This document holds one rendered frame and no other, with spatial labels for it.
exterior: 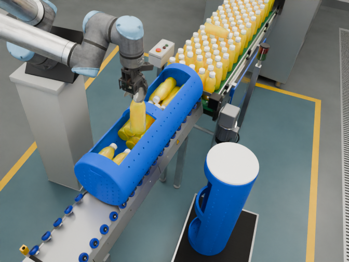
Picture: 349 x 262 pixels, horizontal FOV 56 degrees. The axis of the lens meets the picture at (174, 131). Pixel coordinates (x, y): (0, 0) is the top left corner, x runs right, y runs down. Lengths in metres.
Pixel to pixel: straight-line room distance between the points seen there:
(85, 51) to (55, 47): 0.11
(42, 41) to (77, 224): 0.85
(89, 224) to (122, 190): 0.27
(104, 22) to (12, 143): 2.29
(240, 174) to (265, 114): 2.01
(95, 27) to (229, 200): 1.11
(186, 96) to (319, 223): 1.70
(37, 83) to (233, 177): 1.25
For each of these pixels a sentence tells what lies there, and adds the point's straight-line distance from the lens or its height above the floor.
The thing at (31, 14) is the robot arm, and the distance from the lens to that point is 1.85.
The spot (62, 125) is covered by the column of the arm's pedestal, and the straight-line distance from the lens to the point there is 2.26.
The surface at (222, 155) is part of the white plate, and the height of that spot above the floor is 1.04.
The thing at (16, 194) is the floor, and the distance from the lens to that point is 2.99.
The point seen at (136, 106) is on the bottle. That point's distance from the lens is 1.43.
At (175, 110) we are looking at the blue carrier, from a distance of 1.76.
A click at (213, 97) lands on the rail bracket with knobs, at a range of 2.15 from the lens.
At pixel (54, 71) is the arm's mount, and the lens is 2.12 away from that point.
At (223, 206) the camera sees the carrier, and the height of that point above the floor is 0.82.
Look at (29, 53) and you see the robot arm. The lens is 1.90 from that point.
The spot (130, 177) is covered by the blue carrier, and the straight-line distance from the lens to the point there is 1.50.
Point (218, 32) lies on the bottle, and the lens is 2.51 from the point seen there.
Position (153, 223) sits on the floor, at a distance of 2.69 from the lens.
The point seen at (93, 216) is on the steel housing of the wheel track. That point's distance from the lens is 1.68.
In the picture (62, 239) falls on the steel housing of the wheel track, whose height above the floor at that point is 0.93.
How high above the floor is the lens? 2.39
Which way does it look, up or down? 47 degrees down
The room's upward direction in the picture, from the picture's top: 7 degrees clockwise
